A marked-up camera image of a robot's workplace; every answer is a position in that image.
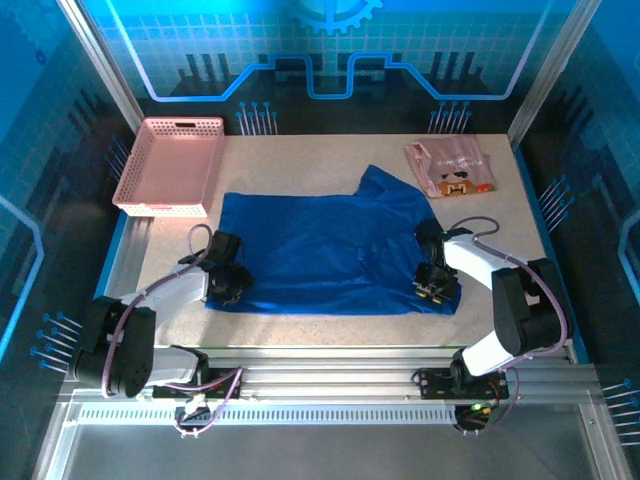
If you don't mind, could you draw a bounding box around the slotted grey cable duct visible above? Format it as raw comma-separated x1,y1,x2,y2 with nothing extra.
77,405,459,427

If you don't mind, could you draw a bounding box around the aluminium upright post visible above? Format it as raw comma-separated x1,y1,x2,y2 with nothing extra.
57,0,147,134
507,0,601,146

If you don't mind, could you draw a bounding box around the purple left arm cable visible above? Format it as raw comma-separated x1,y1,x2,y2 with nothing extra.
102,223,246,441

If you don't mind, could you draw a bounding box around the aluminium frame rail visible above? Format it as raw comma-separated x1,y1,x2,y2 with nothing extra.
62,344,599,409

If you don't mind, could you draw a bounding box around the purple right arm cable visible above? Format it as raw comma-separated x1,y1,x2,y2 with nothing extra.
449,216,571,436

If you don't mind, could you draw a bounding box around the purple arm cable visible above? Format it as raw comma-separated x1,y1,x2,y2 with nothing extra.
102,223,246,441
449,216,571,436

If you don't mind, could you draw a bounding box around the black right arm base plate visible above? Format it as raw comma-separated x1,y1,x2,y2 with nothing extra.
417,367,509,401

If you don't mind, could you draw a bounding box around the grey metal panel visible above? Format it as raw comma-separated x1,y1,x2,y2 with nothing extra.
37,424,621,480

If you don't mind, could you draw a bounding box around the pink folded printed t-shirt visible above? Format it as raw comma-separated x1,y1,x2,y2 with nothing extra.
403,135,499,200

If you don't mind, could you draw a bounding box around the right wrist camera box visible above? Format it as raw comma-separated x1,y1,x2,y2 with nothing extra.
443,225,475,245

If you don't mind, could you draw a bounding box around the blue t-shirt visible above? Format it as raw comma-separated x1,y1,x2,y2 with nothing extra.
204,164,462,317

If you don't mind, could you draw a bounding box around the aluminium side rail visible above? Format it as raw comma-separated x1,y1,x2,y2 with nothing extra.
84,214,154,321

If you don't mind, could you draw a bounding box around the pink plastic basket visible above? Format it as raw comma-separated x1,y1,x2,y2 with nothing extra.
111,116,226,219

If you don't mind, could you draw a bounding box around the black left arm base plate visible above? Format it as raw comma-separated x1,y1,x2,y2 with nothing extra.
152,367,251,401

